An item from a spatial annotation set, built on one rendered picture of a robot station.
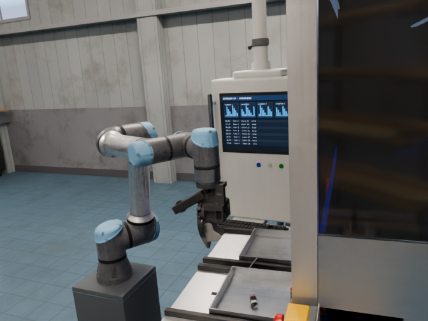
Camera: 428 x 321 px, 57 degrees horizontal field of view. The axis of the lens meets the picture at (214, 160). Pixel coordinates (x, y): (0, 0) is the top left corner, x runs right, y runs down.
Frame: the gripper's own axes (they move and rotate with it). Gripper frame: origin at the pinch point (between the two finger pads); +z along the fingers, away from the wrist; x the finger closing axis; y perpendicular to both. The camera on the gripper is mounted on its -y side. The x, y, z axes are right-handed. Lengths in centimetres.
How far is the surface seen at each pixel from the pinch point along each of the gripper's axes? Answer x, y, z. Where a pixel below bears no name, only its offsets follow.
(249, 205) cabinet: 90, -10, 21
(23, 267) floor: 135, -230, 109
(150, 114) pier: 388, -226, 8
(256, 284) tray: 15.4, 11.4, 21.5
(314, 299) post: -12.5, 33.1, 6.3
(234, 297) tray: 6.3, 6.0, 21.5
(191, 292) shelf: 5.8, -9.2, 21.7
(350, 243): -12.4, 41.5, -9.8
